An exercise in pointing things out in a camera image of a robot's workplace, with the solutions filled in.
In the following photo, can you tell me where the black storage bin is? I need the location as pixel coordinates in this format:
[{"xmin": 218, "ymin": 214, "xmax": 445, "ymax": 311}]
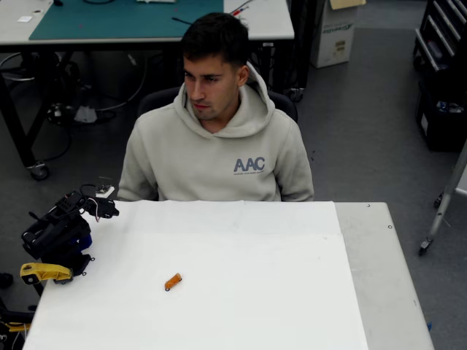
[{"xmin": 414, "ymin": 72, "xmax": 467, "ymax": 153}]

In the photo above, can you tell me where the black floor cable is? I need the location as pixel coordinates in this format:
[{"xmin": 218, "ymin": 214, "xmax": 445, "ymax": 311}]
[{"xmin": 93, "ymin": 54, "xmax": 150, "ymax": 112}]

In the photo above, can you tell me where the white paper sheet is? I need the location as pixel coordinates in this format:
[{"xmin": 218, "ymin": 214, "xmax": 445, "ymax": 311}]
[{"xmin": 22, "ymin": 199, "xmax": 369, "ymax": 350}]

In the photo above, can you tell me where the grey metal stand leg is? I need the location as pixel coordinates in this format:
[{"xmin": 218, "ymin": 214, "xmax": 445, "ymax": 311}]
[{"xmin": 418, "ymin": 138, "xmax": 467, "ymax": 256}]

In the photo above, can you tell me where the orange food piece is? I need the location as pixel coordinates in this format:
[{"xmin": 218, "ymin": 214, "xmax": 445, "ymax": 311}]
[{"xmin": 164, "ymin": 272, "xmax": 183, "ymax": 292}]

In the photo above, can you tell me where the white cardboard box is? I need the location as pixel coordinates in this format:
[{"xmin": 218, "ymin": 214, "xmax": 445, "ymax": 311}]
[{"xmin": 309, "ymin": 0, "xmax": 357, "ymax": 69}]

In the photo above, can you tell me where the black and yellow clamp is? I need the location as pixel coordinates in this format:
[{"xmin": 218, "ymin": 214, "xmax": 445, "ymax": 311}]
[{"xmin": 0, "ymin": 305, "xmax": 36, "ymax": 335}]

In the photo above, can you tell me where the man in beige hoodie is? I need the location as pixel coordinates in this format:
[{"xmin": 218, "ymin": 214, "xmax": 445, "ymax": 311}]
[{"xmin": 117, "ymin": 12, "xmax": 314, "ymax": 203}]

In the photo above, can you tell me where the black office chair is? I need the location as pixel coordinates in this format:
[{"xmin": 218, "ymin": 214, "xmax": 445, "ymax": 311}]
[{"xmin": 136, "ymin": 86, "xmax": 299, "ymax": 125}]

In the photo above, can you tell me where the white work table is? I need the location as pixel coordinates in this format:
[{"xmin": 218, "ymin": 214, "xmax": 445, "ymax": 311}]
[{"xmin": 0, "ymin": 0, "xmax": 296, "ymax": 182}]

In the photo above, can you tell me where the white power adapter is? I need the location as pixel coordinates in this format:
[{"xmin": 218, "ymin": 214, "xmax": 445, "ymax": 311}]
[{"xmin": 74, "ymin": 105, "xmax": 98, "ymax": 124}]

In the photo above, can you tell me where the yellow table clamp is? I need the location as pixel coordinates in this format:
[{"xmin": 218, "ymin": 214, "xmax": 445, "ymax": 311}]
[{"xmin": 20, "ymin": 262, "xmax": 74, "ymax": 285}]

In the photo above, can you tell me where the red screwdriver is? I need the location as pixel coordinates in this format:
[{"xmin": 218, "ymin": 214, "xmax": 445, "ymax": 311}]
[{"xmin": 233, "ymin": 0, "xmax": 255, "ymax": 16}]

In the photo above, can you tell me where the green cutting mat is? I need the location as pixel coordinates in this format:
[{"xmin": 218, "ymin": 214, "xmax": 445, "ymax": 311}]
[{"xmin": 28, "ymin": 0, "xmax": 225, "ymax": 41}]

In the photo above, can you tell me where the black drawer cabinet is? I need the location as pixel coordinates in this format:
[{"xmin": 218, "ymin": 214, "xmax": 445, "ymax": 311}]
[{"xmin": 412, "ymin": 0, "xmax": 467, "ymax": 74}]

